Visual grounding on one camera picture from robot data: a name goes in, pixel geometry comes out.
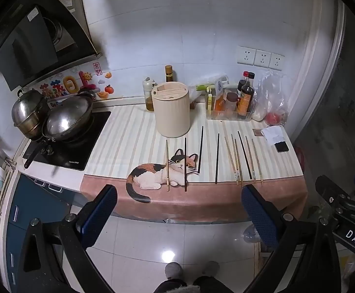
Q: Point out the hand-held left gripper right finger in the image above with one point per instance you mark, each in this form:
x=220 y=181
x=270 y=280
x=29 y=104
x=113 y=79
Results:
x=258 y=216

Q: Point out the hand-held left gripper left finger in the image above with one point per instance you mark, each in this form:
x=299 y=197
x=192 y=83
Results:
x=99 y=213

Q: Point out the wooden chopstick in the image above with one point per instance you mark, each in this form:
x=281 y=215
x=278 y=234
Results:
x=238 y=177
x=250 y=158
x=167 y=164
x=257 y=161
x=231 y=157
x=236 y=158

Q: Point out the dark chopstick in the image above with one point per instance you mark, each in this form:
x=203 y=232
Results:
x=245 y=155
x=200 y=146
x=217 y=158

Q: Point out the cream cylindrical utensil holder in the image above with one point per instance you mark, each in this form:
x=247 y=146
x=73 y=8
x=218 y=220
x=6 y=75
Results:
x=171 y=113

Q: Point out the black induction cooktop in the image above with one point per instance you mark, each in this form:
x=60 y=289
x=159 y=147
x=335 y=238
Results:
x=73 y=152

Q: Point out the black smartphone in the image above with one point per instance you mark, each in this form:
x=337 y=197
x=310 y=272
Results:
x=282 y=146

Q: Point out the blue kitchen cabinet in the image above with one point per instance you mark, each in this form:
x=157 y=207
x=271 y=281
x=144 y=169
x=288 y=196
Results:
x=34 y=201

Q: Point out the grey slipper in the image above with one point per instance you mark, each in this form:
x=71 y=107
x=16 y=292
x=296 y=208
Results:
x=173 y=270
x=211 y=269

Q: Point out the striped cat print table mat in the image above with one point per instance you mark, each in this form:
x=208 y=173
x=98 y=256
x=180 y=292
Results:
x=128 y=140

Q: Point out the white tissue paper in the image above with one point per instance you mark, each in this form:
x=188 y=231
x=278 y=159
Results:
x=272 y=134

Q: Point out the brown label card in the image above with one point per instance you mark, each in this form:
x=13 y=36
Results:
x=257 y=132

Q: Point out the black wok pan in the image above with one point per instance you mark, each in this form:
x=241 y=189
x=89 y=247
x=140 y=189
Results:
x=37 y=154

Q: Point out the red tomato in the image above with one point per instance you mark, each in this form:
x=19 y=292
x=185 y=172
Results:
x=273 y=118

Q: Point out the person's legs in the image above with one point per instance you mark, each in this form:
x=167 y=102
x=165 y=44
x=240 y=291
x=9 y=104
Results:
x=192 y=285

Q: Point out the clear plastic organizer bin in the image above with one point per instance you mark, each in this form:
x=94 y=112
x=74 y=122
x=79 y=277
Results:
x=223 y=115

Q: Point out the clear plastic bag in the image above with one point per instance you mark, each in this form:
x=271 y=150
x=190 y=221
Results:
x=270 y=94

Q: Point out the jar with brown lid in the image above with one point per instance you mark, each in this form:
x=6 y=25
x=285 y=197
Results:
x=231 y=100

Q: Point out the large soy sauce bottle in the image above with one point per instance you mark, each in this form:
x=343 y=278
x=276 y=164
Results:
x=245 y=97

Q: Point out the steel steamer pot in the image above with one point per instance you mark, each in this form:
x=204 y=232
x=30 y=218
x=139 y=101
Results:
x=28 y=113

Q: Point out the oil dispenser bottle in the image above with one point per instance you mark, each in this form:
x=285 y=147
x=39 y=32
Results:
x=149 y=97

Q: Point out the yellow green packet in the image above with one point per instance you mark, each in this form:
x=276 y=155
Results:
x=209 y=99

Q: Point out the dark bottle with red cap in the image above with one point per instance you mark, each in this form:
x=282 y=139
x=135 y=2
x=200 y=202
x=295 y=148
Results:
x=242 y=82

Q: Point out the clear packet with round logo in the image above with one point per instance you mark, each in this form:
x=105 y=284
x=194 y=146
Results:
x=220 y=84

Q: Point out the dark bottle with gold cap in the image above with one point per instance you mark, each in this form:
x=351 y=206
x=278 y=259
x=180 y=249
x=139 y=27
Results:
x=169 y=73

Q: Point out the black range hood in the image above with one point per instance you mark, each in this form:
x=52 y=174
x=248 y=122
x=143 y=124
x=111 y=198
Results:
x=28 y=45

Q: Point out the colourful wall stickers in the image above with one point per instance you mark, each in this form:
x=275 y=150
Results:
x=70 y=84

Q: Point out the white wall socket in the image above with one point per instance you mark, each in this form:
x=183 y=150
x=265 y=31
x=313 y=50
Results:
x=262 y=58
x=245 y=55
x=276 y=61

